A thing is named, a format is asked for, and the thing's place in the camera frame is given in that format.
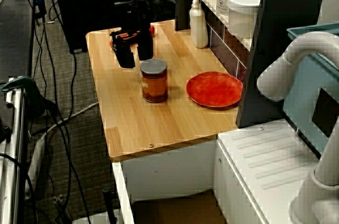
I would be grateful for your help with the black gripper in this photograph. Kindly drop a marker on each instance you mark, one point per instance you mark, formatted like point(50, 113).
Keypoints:
point(124, 37)

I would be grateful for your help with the orange can with grey lid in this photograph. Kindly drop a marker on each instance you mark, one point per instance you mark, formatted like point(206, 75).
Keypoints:
point(153, 86)

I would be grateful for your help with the black WidowX robot arm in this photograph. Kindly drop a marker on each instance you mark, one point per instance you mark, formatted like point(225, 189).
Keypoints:
point(140, 17)

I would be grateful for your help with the white toy sink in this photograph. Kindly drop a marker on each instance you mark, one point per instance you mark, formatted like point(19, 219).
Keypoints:
point(265, 150)

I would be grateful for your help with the orange toy sausage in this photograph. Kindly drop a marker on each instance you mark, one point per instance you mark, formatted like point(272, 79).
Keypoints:
point(152, 30)

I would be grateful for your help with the white toy detergent bottle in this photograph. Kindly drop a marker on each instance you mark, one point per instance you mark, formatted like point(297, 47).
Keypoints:
point(198, 28)

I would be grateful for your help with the red round plate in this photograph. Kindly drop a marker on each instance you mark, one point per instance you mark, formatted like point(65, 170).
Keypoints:
point(214, 89)

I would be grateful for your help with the small clear white-lid container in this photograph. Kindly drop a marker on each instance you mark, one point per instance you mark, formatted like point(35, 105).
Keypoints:
point(243, 17)

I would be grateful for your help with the dark grey desk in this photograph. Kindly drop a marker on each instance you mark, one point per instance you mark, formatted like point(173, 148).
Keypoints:
point(13, 36)

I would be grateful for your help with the dark toy kitchen shelf unit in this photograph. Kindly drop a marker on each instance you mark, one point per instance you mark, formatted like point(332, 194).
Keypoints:
point(286, 49)

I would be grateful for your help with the grey toy faucet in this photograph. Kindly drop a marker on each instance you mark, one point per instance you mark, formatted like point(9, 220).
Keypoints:
point(304, 46)

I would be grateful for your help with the teal plastic bin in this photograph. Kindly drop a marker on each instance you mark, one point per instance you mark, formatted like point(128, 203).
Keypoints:
point(299, 97)

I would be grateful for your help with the silver metal frame rail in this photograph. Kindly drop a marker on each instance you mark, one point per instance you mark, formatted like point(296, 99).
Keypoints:
point(16, 128)

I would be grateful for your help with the black metal post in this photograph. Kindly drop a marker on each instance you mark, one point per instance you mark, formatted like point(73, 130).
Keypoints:
point(108, 202)

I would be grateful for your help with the small metal bracket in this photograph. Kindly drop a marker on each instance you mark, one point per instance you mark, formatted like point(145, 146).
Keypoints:
point(58, 198)

